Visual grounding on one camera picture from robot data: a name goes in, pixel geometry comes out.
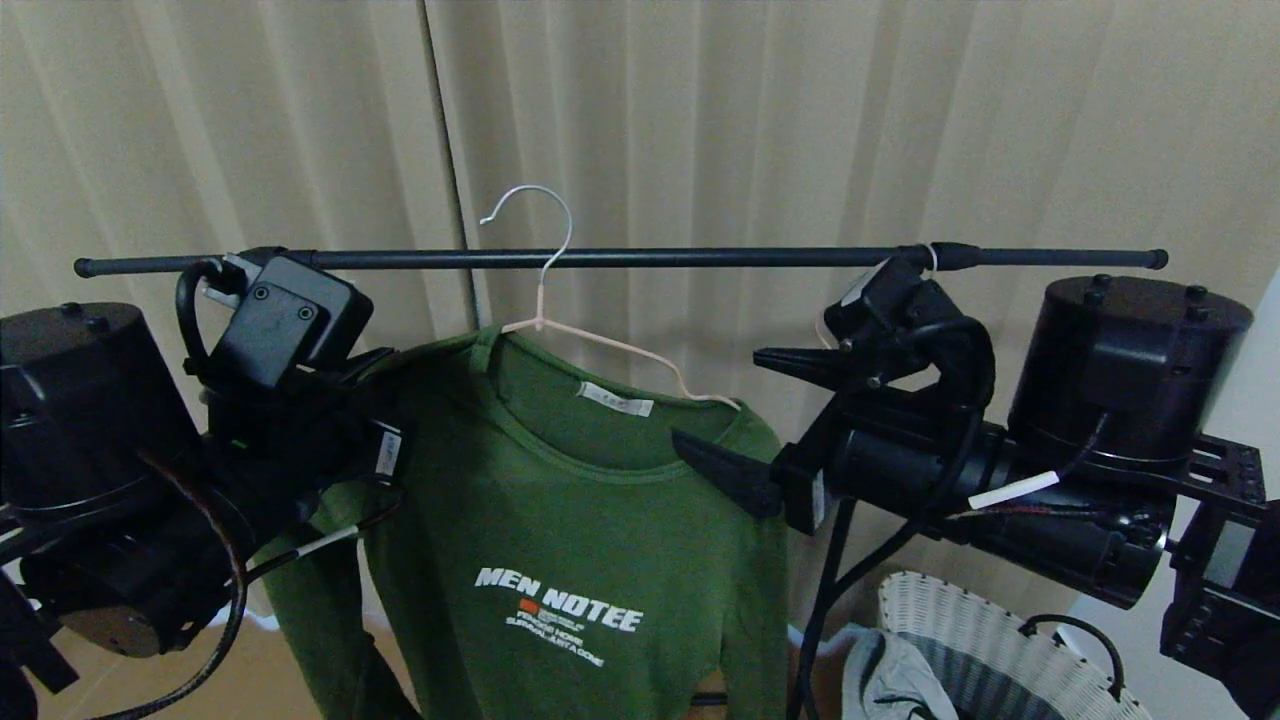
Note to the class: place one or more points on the pale grey garment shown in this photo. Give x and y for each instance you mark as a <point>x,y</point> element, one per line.
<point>890,680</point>

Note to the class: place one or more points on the white laundry basket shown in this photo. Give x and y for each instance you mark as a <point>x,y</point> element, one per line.
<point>970,620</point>

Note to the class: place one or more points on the beige curtain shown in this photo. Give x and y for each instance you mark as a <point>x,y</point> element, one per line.
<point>700,110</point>

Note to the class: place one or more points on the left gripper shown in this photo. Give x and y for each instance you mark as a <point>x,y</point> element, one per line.
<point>200,520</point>

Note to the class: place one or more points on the black clothes rack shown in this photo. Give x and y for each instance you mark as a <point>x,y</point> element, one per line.
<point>650,257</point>

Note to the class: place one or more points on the green long-sleeved shirt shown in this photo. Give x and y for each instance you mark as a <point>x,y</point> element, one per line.
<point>560,520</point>

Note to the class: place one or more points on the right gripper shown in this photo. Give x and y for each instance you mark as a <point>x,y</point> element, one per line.
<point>900,470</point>

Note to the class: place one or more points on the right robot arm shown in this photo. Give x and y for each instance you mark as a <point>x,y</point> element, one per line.
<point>1130,370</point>

